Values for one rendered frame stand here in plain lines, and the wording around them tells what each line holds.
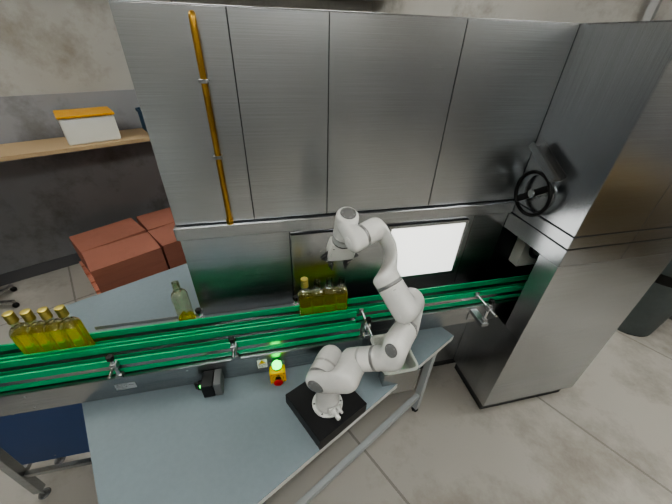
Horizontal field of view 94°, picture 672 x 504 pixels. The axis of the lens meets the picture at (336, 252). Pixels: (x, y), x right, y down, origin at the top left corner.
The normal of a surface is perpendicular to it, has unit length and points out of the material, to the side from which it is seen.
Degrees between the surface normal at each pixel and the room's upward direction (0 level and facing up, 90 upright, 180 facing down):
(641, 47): 90
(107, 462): 0
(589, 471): 0
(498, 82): 90
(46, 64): 90
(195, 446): 0
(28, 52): 90
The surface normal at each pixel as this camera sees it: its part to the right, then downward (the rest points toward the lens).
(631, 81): -0.98, 0.10
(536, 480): 0.03, -0.82
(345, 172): 0.21, 0.56
